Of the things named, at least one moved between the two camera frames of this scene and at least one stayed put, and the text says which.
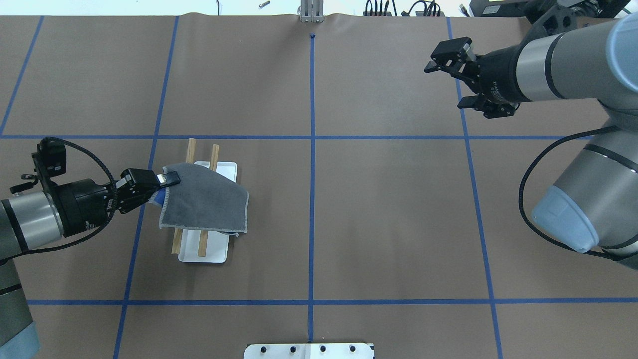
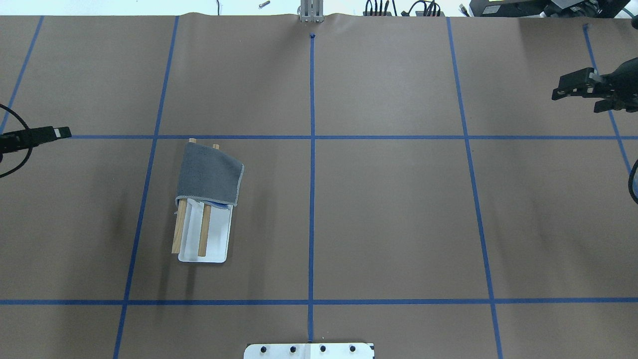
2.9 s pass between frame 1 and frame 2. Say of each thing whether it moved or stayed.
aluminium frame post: stayed
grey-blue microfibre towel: moved
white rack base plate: stayed
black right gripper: moved
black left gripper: moved
